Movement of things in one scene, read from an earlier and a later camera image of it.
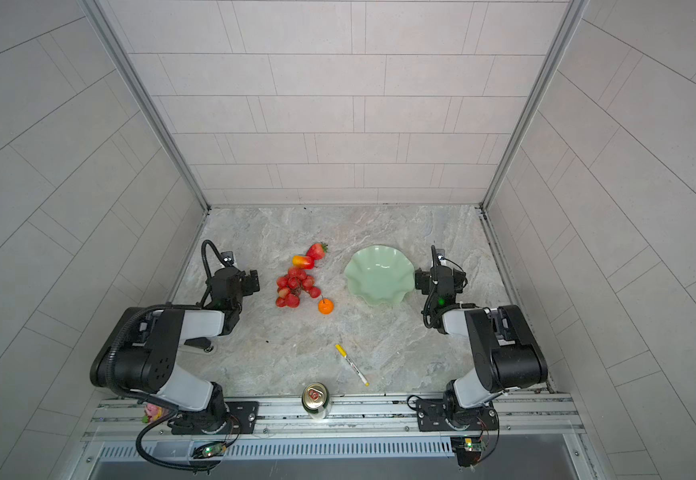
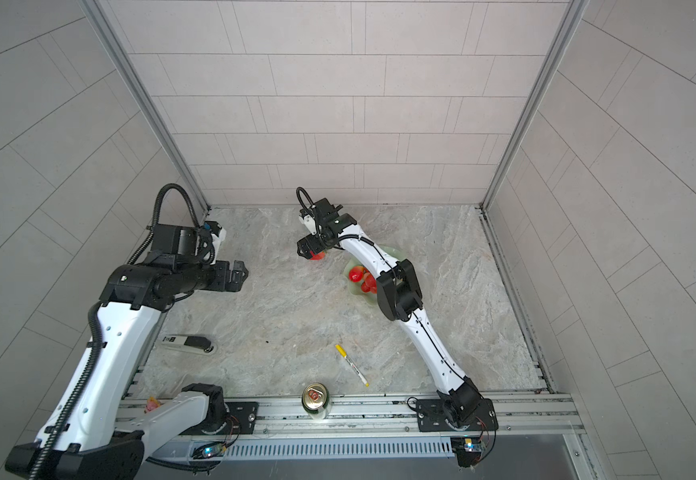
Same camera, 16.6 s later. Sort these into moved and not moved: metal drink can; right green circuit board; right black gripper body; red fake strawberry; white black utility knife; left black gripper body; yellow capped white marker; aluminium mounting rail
Moved: right black gripper body; left black gripper body
Not moved: right green circuit board; yellow capped white marker; metal drink can; white black utility knife; red fake strawberry; aluminium mounting rail
